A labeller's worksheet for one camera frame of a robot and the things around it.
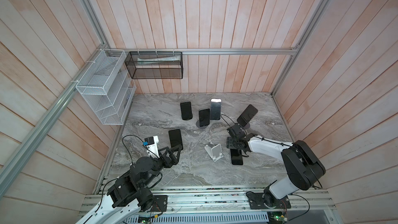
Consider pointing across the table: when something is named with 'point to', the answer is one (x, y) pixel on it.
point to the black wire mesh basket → (155, 65)
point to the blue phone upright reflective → (215, 106)
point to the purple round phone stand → (246, 126)
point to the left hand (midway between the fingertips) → (176, 150)
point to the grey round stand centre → (198, 125)
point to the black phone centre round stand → (204, 116)
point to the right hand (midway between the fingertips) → (233, 142)
